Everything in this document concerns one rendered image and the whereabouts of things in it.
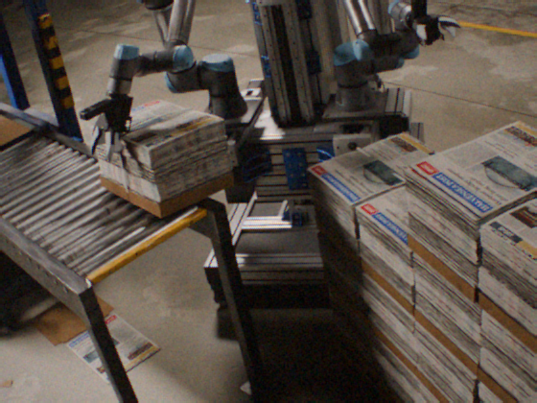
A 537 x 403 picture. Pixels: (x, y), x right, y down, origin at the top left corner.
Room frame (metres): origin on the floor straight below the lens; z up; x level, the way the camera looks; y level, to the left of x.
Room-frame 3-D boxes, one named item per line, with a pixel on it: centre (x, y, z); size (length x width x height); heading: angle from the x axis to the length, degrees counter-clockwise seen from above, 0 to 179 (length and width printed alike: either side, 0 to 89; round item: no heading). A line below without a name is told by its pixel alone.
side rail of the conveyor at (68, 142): (2.43, 0.54, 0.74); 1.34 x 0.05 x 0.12; 37
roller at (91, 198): (2.13, 0.63, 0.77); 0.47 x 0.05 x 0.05; 127
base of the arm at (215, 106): (2.58, 0.06, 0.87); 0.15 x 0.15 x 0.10
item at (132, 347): (2.31, 0.76, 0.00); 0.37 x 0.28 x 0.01; 37
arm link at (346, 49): (2.42, -0.41, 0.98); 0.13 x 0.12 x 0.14; 97
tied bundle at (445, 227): (1.36, -0.55, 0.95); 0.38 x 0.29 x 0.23; 108
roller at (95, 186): (2.18, 0.67, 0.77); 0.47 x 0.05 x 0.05; 127
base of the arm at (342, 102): (2.42, -0.40, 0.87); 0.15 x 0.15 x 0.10
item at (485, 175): (1.37, -0.56, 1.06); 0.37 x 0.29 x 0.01; 108
